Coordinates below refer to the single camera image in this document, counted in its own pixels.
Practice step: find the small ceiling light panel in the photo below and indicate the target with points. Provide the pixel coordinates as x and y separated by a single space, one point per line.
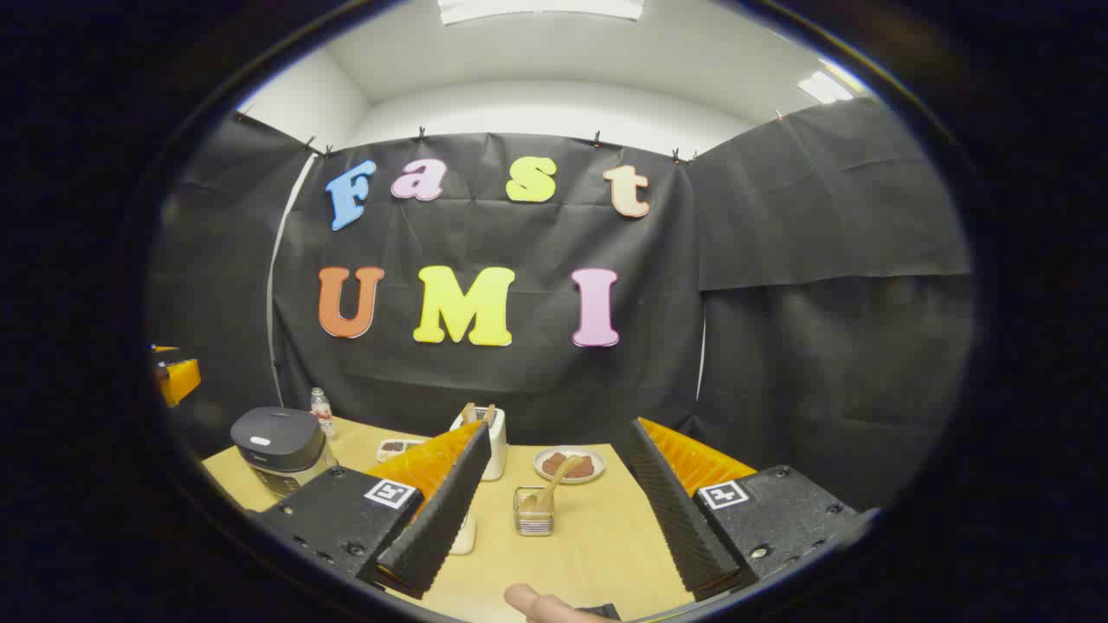
824 88

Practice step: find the white round plate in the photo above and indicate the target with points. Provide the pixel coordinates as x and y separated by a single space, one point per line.
597 463

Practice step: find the large ceiling light panel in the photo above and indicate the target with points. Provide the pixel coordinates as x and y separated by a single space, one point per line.
541 9

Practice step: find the white divided grain dish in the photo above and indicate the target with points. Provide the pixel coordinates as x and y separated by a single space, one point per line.
394 448

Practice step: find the reddish meat slice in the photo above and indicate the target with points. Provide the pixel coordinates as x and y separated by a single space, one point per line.
552 463
583 468

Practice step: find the white toaster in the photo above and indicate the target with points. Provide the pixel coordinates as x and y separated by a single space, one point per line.
497 450

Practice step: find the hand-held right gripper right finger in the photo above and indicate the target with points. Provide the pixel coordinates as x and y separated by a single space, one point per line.
675 519

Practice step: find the black backdrop cloth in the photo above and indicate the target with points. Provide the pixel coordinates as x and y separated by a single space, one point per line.
822 346

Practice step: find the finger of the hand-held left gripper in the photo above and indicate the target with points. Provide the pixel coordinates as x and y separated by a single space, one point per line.
180 376

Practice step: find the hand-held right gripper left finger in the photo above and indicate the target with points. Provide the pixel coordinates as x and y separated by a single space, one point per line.
441 519

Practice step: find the grey rice cooker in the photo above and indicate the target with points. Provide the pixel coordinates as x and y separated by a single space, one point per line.
277 441

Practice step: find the wooden spoon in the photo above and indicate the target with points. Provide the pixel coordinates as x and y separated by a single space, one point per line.
563 474

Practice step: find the small clear water bottle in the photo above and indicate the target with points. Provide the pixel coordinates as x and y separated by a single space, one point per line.
323 415

